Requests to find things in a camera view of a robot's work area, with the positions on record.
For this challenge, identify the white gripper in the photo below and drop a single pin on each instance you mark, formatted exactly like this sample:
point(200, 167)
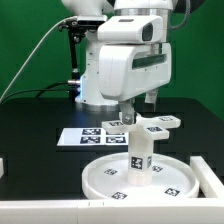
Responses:
point(126, 71)

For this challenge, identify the white cross-shaped table base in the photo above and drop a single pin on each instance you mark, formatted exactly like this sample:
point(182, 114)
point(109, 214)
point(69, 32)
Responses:
point(155, 128)

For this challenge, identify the white round table top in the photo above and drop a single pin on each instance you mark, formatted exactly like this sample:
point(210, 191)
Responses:
point(116, 176)

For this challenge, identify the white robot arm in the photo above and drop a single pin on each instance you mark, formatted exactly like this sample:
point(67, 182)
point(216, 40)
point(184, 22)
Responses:
point(90, 93)

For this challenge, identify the white marker sheet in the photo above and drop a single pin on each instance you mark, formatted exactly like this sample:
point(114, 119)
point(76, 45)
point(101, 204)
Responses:
point(90, 137)

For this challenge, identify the white L-shaped corner fence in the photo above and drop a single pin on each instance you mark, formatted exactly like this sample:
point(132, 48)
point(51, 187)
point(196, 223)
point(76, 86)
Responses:
point(206, 210)

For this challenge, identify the white block at left edge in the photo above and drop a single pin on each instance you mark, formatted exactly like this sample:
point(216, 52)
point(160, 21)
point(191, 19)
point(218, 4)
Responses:
point(1, 168)

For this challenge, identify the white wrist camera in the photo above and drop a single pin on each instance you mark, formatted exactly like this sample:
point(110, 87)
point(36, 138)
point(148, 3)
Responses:
point(131, 29)

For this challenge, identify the black camera on stand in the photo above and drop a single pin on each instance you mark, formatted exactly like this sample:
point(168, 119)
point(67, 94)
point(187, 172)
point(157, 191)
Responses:
point(76, 27)

